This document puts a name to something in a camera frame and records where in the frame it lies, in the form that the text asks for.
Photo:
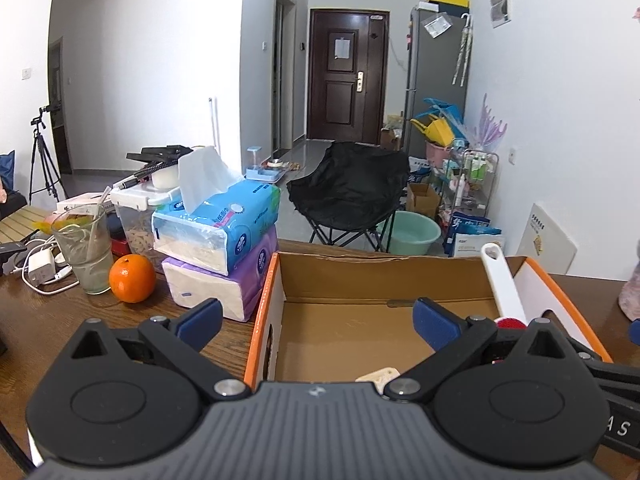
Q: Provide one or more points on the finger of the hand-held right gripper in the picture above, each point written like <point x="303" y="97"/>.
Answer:
<point x="610" y="370"/>

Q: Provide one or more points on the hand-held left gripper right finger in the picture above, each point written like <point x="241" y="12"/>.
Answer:
<point x="435" y="325"/>

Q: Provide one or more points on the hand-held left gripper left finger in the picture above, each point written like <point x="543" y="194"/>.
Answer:
<point x="202" y="317"/>

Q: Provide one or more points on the orange and white cardboard box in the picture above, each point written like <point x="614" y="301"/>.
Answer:
<point x="350" y="325"/>

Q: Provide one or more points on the blue plastic object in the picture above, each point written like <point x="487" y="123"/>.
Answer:
<point x="635" y="332"/>

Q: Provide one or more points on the purple tissue pack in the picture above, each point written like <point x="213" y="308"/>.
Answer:
<point x="240" y="280"/>

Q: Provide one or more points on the beige flat piece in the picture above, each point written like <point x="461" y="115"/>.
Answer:
<point x="377" y="377"/>

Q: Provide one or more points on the white brush with red head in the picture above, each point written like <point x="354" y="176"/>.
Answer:
<point x="502" y="285"/>

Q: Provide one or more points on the orange fruit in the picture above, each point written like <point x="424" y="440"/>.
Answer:
<point x="132" y="278"/>

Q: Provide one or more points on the pink textured vase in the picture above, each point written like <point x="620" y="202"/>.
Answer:
<point x="631" y="290"/>

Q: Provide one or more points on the green plastic basin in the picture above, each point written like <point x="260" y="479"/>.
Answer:
<point x="410" y="235"/>

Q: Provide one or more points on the blue printed bag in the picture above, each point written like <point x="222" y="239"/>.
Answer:
<point x="470" y="237"/>

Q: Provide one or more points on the blue tissue pack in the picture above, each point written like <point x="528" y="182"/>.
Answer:
<point x="240" y="225"/>

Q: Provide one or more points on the small red box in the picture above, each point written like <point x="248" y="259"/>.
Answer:
<point x="121" y="247"/>

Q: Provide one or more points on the clear container with white lid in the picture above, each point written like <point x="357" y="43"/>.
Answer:
<point x="137" y="230"/>

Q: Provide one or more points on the clear glass cup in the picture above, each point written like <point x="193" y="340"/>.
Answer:
<point x="92" y="265"/>

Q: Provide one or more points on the small brown cardboard box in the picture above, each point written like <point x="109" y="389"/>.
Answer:
<point x="422" y="202"/>

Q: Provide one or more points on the white board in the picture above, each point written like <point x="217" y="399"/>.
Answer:
<point x="545" y="240"/>

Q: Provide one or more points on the white round jar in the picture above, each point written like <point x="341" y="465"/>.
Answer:
<point x="165" y="178"/>

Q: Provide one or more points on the white drinking straw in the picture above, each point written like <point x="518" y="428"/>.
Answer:
<point x="102" y="202"/>

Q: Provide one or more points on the blue and white pack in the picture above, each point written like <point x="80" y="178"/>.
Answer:
<point x="419" y="172"/>

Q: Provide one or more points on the black coiled tool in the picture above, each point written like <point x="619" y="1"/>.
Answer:
<point x="152" y="170"/>

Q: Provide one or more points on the pet water dispenser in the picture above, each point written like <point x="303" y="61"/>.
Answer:
<point x="257" y="170"/>

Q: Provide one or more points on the black folding chair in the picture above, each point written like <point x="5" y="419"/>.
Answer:
<point x="350" y="185"/>

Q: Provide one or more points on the pink plastic bucket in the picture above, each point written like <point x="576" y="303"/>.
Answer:
<point x="440" y="155"/>

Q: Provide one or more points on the white charger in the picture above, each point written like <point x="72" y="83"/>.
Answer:
<point x="40" y="266"/>

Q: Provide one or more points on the pink and white flat box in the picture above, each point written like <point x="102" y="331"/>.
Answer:
<point x="75" y="202"/>

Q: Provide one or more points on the yellow plastic dustpan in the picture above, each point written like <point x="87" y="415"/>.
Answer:
<point x="437" y="132"/>

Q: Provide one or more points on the white mop stick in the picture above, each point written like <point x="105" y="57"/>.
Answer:
<point x="213" y="125"/>

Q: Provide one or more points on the black phone holder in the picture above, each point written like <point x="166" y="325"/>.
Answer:
<point x="10" y="252"/>

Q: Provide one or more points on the wooden slatted bench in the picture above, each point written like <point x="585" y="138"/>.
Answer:
<point x="20" y="222"/>

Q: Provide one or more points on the purple feather decoration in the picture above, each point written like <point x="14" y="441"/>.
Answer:
<point x="487" y="125"/>

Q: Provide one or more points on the black tripod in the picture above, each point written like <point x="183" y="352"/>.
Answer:
<point x="39" y="150"/>

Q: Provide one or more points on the dark brown door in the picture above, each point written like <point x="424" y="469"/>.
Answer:
<point x="345" y="105"/>

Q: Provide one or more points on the grey refrigerator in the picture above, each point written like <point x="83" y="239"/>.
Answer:
<point x="430" y="85"/>

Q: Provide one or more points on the dark blue bag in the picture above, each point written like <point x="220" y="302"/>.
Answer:
<point x="6" y="170"/>

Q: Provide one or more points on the white folded umbrella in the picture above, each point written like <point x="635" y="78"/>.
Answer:
<point x="462" y="55"/>

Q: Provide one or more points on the paper sheet on door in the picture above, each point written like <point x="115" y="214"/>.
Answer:
<point x="342" y="48"/>

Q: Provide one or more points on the clear plastic bag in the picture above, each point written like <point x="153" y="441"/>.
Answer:
<point x="437" y="26"/>

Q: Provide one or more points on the dried pink rose bouquet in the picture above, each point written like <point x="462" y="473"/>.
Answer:
<point x="636" y="13"/>

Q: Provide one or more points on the white wall outlet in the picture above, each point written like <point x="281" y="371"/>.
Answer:
<point x="512" y="155"/>

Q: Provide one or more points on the white wall switch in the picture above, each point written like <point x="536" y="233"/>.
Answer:
<point x="26" y="73"/>

